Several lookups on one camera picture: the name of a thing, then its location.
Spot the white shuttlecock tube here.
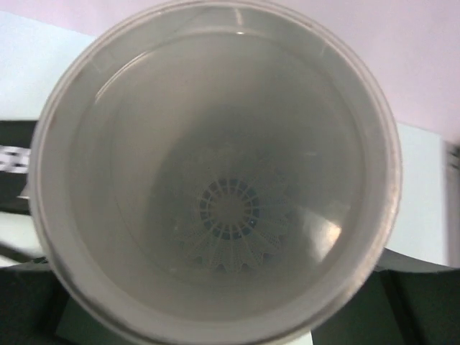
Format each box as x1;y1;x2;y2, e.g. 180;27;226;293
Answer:
29;1;402;344

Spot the white plastic shuttlecock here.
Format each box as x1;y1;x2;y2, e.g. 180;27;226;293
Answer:
172;176;294;273

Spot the black Crossway racket bag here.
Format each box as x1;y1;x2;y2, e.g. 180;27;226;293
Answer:
1;120;37;216

